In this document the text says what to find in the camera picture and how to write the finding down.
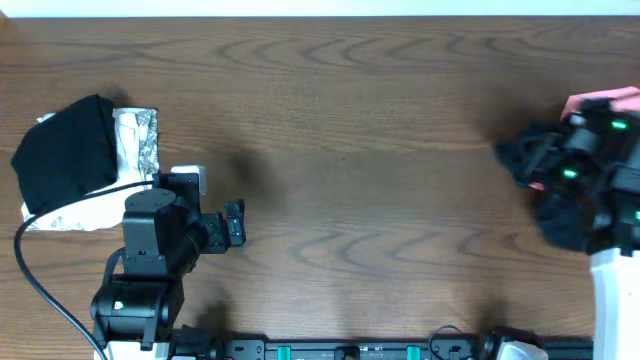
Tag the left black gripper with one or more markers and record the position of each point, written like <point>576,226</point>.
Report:
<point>216,241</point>

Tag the black t-shirt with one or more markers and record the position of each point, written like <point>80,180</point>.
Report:
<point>579,223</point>

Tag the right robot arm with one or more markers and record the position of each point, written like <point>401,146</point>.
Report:
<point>615,279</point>

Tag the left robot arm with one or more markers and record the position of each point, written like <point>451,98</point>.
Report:
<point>165,233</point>

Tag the white patterned folded garment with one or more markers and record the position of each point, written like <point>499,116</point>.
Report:
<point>136,131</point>

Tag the folded black garment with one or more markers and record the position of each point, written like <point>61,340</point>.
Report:
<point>71,154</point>

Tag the pink t-shirt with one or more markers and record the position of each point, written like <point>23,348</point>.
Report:
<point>593,149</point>

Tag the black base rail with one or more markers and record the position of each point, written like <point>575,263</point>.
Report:
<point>447,342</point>

